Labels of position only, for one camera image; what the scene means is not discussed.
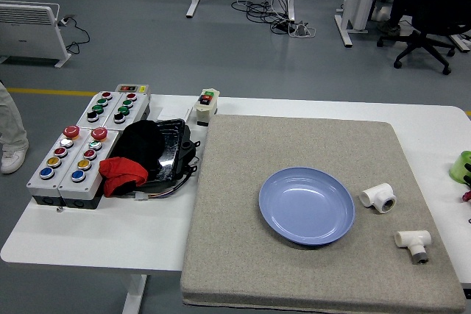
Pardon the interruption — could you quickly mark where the wire harness white connector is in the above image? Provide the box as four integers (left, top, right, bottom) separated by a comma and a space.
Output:
134, 177, 192, 201

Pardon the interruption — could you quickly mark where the black bracket device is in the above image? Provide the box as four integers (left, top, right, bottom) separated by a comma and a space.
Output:
172, 124, 202, 183

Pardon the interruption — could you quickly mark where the black plastic tray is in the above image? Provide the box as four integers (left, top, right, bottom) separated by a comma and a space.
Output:
145, 118, 188, 182

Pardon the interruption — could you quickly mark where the white desk foot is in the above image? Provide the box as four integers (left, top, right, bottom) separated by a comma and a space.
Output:
450, 32, 471, 54

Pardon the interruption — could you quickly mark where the black heater cable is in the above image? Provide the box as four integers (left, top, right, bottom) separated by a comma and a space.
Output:
57, 15, 91, 56

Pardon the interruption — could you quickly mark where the white desk with panel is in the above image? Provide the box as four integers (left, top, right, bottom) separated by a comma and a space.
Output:
333, 0, 380, 49

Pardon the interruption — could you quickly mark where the small grey switch box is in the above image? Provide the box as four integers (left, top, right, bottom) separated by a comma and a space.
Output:
115, 83, 150, 95

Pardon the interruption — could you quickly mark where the white power strip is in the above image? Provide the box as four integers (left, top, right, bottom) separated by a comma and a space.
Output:
286, 21, 317, 39

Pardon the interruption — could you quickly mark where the cream green-red switch box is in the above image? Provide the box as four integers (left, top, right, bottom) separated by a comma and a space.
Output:
194, 88, 222, 126

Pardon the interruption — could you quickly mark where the white tee pipe metal nut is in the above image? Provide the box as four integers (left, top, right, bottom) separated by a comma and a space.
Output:
394, 229, 432, 265

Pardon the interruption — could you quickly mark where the white paper card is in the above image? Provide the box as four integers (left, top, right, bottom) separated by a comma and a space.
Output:
158, 104, 193, 124

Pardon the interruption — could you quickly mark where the red cloth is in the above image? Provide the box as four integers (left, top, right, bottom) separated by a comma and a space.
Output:
98, 157, 149, 197

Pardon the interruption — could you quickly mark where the white panel heater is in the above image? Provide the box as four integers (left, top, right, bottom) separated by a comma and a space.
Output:
0, 0, 72, 68

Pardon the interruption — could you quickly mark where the four-button control box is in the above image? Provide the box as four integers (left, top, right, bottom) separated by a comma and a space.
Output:
76, 90, 124, 126
102, 92, 152, 128

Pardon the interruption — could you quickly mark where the five-button control box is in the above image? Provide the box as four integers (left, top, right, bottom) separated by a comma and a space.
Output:
26, 125, 92, 207
57, 126, 121, 210

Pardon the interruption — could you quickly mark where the green cup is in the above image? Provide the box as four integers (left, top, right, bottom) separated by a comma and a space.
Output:
448, 150, 471, 185

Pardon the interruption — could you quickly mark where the black office chair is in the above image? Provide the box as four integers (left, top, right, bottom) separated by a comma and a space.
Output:
377, 0, 471, 76

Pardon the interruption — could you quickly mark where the black cloth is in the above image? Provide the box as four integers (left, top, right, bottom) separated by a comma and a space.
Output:
110, 119, 166, 168

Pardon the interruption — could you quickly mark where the white tee pipe wide threaded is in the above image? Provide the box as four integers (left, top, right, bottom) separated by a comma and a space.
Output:
359, 182, 397, 215

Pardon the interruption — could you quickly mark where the blue plate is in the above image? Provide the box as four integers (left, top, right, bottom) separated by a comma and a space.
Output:
258, 166, 356, 247

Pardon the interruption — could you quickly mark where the white table leg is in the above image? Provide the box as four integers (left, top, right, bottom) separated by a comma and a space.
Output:
121, 274, 148, 314

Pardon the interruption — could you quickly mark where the grey-brown table mat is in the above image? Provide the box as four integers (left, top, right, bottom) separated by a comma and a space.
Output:
180, 113, 467, 311

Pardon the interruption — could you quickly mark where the standing person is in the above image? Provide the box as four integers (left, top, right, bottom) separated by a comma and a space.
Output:
0, 81, 29, 174

